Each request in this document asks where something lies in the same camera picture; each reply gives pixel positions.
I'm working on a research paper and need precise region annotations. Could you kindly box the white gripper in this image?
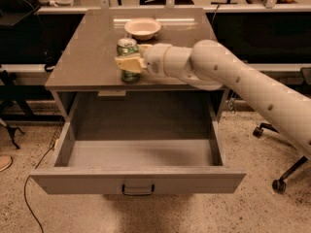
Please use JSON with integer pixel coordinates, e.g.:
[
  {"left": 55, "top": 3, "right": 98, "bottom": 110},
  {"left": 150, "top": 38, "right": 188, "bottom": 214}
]
[{"left": 115, "top": 44, "right": 171, "bottom": 78}]

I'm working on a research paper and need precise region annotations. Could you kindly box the green soda can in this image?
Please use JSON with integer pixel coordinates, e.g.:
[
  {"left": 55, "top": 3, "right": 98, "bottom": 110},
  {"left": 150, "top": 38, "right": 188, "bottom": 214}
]
[{"left": 117, "top": 38, "right": 140, "bottom": 83}]

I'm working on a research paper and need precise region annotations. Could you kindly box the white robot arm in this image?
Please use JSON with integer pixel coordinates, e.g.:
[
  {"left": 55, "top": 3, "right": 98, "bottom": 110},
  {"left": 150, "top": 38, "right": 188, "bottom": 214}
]
[{"left": 115, "top": 40, "right": 311, "bottom": 158}]

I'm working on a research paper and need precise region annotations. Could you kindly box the grey cabinet with top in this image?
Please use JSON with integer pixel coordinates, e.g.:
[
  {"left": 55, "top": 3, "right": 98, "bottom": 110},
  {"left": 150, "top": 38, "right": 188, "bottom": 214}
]
[{"left": 45, "top": 7, "right": 236, "bottom": 122}]

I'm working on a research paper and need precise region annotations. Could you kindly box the open grey top drawer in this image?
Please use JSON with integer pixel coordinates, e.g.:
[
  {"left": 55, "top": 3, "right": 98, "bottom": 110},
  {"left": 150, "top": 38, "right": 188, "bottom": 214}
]
[{"left": 31, "top": 106, "right": 245, "bottom": 195}]

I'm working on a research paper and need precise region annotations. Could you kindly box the white paper bowl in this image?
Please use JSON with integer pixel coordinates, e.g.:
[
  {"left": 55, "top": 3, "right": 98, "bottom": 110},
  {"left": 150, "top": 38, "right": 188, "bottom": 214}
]
[{"left": 124, "top": 17, "right": 161, "bottom": 41}]

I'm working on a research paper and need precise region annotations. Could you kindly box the black stand legs left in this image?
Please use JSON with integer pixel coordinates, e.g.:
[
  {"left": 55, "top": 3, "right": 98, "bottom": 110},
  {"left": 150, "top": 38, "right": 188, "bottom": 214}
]
[{"left": 0, "top": 70, "right": 35, "bottom": 150}]

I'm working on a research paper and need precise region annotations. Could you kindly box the tan shoe tip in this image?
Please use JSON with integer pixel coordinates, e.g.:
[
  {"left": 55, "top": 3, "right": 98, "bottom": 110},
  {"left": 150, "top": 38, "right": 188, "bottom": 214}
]
[{"left": 0, "top": 156, "right": 13, "bottom": 172}]

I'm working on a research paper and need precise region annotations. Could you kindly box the black office chair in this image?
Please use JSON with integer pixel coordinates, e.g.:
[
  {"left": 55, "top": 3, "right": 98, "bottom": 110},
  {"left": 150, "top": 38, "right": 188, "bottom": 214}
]
[{"left": 252, "top": 66, "right": 311, "bottom": 194}]

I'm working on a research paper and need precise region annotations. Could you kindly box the black drawer handle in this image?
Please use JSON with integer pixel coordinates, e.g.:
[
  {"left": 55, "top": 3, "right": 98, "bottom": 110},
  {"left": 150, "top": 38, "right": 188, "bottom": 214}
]
[{"left": 121, "top": 184, "right": 156, "bottom": 196}]

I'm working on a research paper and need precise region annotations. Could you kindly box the black floor cable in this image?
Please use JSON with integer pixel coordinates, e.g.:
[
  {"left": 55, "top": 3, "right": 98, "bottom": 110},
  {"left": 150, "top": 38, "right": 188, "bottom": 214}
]
[{"left": 23, "top": 146, "right": 56, "bottom": 233}]

